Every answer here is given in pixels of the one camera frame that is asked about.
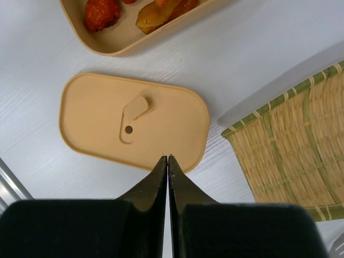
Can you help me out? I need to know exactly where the brown roasted potato piece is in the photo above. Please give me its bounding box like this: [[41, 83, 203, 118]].
[[135, 0, 198, 35]]

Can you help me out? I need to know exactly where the red chicken wing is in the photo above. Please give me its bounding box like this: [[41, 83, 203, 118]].
[[84, 0, 120, 32]]

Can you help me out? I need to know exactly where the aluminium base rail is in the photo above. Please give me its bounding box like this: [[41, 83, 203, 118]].
[[0, 159, 33, 215]]

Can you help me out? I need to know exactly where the woven bamboo tray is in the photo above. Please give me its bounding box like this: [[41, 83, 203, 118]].
[[221, 62, 343, 221]]

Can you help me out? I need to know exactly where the tan oblong box lid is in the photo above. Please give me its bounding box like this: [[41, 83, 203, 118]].
[[59, 73, 210, 173]]

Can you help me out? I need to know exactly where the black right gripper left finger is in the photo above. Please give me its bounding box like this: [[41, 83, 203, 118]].
[[1, 156, 167, 257]]

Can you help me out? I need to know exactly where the orange fried dumpling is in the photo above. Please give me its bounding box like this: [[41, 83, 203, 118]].
[[155, 0, 169, 7]]

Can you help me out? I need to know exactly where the tan oblong lunch box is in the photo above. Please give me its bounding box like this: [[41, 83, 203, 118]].
[[60, 1, 230, 57]]

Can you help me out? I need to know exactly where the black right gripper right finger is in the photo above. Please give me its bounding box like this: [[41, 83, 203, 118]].
[[168, 156, 328, 257]]

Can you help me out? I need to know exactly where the red sausage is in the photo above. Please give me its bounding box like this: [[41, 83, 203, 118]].
[[122, 0, 136, 5]]

